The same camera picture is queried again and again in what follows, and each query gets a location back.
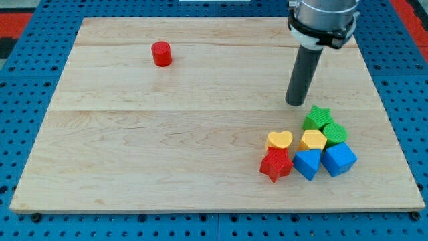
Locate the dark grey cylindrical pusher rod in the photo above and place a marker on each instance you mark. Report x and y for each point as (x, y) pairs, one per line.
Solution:
(302, 74)

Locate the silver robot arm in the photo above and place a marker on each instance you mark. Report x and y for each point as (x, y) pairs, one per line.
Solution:
(316, 24)

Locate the green star block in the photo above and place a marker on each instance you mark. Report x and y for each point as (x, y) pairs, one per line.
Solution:
(317, 118)

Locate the green circle block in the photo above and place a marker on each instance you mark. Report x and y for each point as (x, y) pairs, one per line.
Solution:
(335, 134)

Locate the red star block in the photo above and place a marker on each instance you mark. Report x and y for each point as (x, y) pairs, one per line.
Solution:
(276, 163)

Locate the red circle block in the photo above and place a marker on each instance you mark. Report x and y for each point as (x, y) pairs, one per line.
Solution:
(161, 52)

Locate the yellow hexagon block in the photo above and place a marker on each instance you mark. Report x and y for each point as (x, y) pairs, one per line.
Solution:
(312, 139)

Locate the yellow heart block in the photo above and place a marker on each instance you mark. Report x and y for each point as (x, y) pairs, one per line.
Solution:
(279, 140)

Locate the blue triangle block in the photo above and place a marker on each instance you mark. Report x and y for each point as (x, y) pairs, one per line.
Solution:
(307, 162)

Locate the blue cube block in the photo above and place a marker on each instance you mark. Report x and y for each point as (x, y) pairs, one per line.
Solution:
(338, 159)

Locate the light wooden board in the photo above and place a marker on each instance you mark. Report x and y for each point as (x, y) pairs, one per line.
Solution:
(123, 135)

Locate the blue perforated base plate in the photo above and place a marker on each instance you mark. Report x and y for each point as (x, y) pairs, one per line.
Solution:
(393, 45)

